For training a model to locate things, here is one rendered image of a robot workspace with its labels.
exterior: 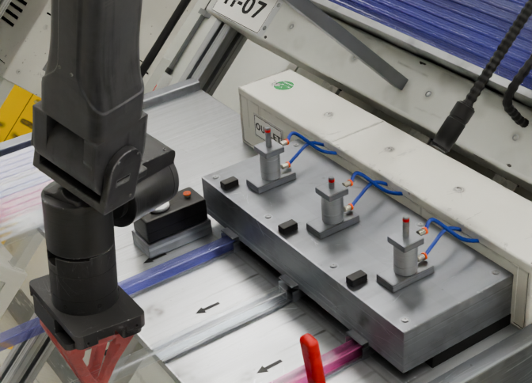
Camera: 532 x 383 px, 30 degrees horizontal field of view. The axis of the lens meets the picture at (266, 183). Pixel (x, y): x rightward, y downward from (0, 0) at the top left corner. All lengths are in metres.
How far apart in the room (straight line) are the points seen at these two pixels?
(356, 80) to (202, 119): 0.25
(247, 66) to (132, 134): 2.93
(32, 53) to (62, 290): 1.37
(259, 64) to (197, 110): 2.28
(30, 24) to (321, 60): 1.03
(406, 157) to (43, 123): 0.45
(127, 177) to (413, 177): 0.37
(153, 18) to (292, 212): 1.31
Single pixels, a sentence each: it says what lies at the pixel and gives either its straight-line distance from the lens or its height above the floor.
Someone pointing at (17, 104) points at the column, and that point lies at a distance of 4.17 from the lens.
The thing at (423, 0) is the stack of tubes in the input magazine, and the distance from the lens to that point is 1.17.
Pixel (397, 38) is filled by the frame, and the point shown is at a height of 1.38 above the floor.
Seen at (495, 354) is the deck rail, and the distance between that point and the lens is 0.93.
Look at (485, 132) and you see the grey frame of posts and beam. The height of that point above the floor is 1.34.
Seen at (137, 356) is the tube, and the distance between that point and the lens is 0.95.
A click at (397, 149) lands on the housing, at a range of 1.09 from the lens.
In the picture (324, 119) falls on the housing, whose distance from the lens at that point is 1.16.
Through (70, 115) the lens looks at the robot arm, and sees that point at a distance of 0.74.
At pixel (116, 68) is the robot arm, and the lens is 0.72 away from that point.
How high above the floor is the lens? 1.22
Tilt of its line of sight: 3 degrees down
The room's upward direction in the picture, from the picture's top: 32 degrees clockwise
